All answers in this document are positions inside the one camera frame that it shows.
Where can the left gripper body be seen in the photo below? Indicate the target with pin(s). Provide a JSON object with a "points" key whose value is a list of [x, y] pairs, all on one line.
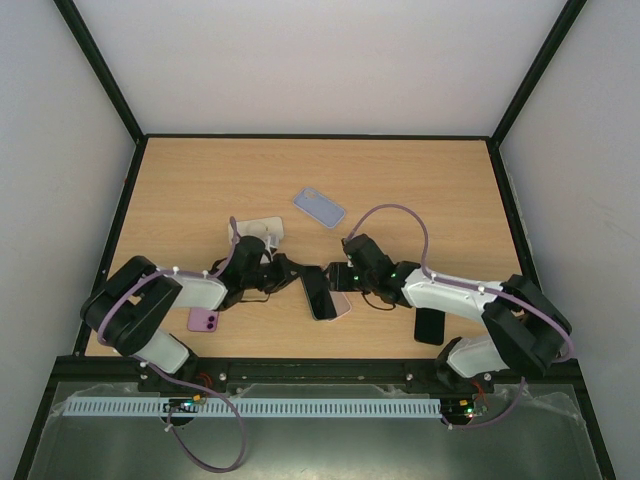
{"points": [[272, 280]]}

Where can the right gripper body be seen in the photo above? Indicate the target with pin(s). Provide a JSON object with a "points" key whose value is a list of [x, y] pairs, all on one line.
{"points": [[337, 276]]}

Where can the pink phone case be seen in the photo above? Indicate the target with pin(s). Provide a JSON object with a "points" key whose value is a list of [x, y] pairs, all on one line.
{"points": [[340, 305]]}

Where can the black screen phone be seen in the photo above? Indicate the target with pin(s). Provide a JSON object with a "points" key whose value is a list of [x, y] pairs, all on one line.
{"points": [[317, 292]]}

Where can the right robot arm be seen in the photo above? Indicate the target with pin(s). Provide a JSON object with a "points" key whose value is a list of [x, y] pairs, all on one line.
{"points": [[481, 327]]}

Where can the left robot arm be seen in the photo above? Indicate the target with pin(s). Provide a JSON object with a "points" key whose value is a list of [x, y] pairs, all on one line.
{"points": [[126, 313]]}

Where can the beige phone case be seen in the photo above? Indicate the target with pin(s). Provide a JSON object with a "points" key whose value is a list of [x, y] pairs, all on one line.
{"points": [[258, 228]]}

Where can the lavender phone case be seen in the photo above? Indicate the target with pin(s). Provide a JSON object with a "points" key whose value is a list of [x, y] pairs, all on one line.
{"points": [[319, 207]]}

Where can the purple phone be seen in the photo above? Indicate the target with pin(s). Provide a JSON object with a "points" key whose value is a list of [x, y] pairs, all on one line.
{"points": [[202, 320]]}

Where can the grey metal plate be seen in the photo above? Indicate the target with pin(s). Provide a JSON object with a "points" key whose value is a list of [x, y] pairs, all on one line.
{"points": [[536, 432]]}

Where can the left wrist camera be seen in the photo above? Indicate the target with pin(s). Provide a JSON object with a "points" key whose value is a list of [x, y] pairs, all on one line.
{"points": [[271, 242]]}

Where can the black aluminium frame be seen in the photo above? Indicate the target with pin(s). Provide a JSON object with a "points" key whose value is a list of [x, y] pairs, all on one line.
{"points": [[78, 365]]}

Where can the light blue slotted cable duct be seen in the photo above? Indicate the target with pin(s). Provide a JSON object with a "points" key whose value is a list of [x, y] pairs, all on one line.
{"points": [[254, 408]]}

